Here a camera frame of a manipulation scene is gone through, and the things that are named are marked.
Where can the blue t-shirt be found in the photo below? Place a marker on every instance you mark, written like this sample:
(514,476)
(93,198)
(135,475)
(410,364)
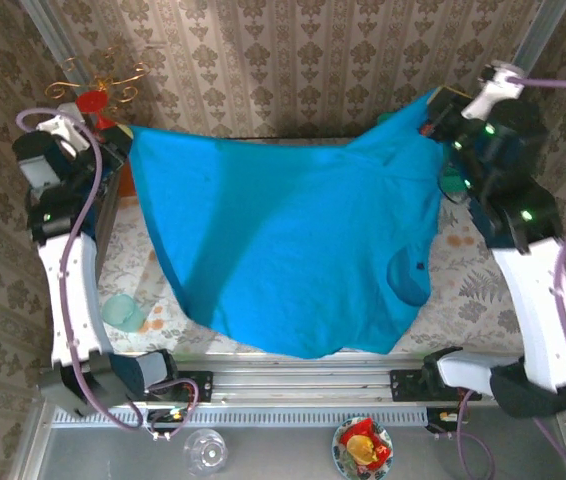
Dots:
(288,225)

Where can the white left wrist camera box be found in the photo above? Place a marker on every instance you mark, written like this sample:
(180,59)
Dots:
(65,131)

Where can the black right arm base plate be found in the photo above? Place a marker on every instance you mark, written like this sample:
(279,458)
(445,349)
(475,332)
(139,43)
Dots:
(405,386)

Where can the red yellow snack packets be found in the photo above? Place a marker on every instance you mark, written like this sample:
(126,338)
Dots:
(365,442)

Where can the aluminium frame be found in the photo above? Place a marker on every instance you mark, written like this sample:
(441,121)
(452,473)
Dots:
(303,380)

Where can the patterned plate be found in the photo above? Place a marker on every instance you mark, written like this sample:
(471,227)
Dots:
(337,450)

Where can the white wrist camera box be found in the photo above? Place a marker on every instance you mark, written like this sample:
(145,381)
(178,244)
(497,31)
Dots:
(493,90)
(65,131)

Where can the pale green cup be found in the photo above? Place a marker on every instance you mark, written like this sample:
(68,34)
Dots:
(123,312)

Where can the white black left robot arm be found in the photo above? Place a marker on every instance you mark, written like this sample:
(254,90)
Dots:
(75,300)

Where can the teal plastic basket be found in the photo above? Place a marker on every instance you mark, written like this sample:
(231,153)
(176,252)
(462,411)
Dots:
(455,181)

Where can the floral table cover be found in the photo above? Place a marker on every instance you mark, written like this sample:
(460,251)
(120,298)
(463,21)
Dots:
(468,310)

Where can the orange wooden block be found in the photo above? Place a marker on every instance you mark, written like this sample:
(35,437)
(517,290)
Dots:
(127,186)

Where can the clear plastic cup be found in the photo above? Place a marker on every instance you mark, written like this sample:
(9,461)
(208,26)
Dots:
(205,452)

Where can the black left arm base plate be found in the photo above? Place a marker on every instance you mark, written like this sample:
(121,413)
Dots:
(198,386)

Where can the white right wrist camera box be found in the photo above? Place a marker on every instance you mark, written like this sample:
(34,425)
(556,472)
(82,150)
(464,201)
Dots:
(493,90)

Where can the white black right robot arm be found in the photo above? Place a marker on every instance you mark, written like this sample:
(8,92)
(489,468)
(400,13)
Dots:
(538,310)

